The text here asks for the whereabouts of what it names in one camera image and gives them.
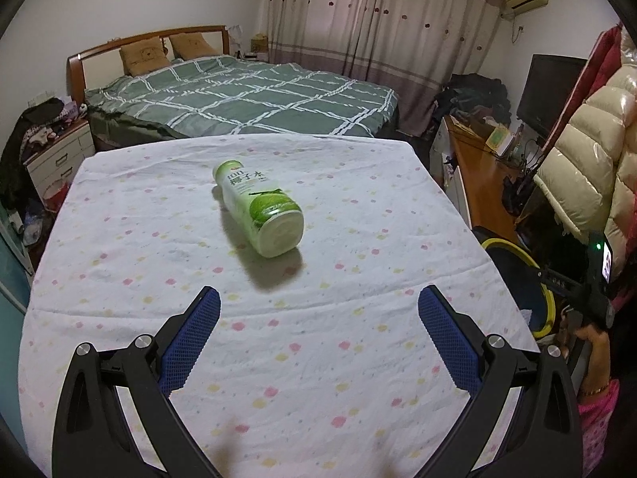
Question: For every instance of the pink and white curtain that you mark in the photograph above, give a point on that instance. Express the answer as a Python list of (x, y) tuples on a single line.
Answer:
[(378, 35)]

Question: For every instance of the green and white bottle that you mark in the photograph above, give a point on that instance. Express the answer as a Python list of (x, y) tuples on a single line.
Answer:
[(259, 204)]

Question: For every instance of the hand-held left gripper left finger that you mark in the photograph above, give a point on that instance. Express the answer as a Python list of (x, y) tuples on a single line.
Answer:
[(191, 343)]

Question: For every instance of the person's right hand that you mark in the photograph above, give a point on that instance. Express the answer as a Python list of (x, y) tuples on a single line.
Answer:
[(592, 353)]

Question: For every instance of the yellow-rimmed trash bin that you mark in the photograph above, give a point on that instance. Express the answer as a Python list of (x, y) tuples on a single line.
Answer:
[(517, 289)]

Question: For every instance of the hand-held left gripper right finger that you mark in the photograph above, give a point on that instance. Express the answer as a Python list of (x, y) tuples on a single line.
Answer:
[(448, 343)]

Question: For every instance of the dark clothes pile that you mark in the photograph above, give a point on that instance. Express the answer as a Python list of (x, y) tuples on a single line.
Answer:
[(30, 129)]

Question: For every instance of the green plaid duvet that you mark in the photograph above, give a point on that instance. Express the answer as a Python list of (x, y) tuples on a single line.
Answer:
[(249, 94)]

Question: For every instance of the glass wardrobe door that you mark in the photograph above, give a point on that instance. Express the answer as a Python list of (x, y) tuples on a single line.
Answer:
[(12, 269)]

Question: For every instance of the pile of mixed clothes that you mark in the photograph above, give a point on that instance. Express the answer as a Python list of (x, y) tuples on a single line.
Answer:
[(473, 97)]

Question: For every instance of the brown bear pillow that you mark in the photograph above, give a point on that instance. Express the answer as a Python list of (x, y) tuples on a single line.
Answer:
[(144, 57), (191, 46)]

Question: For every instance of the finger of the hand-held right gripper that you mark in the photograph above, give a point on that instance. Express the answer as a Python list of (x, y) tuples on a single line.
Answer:
[(482, 234)]

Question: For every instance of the pale green card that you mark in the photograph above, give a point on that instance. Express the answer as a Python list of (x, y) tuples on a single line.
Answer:
[(497, 140)]

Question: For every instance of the white spotted tablecloth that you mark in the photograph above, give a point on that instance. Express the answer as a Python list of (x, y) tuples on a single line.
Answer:
[(348, 259)]

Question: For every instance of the red dotted jacket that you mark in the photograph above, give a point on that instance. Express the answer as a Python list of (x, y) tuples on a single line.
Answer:
[(609, 55)]

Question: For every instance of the yellow tissue box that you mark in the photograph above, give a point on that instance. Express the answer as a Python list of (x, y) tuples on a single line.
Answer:
[(259, 44)]

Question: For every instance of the black television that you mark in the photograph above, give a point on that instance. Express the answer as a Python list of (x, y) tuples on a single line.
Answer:
[(547, 94)]

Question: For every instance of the wooden bed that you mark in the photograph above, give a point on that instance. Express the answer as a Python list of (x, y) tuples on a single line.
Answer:
[(79, 69)]

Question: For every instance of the white nightstand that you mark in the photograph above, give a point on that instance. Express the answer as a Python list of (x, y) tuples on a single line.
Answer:
[(59, 159)]

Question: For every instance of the wooden cabinet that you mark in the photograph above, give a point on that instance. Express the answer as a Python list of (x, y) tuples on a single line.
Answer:
[(482, 184)]

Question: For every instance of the cream puffer jacket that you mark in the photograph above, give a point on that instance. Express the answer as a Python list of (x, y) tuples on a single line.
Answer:
[(592, 159)]

